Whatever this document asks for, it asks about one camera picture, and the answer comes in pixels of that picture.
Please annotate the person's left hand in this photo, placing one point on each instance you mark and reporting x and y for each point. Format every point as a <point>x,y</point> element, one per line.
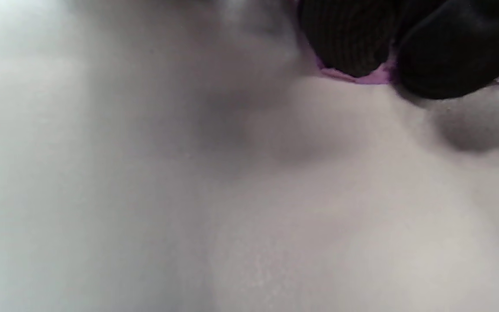
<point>349,34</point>

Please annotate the pink invoice paper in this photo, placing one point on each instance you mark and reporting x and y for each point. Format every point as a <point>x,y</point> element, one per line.
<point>373,79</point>

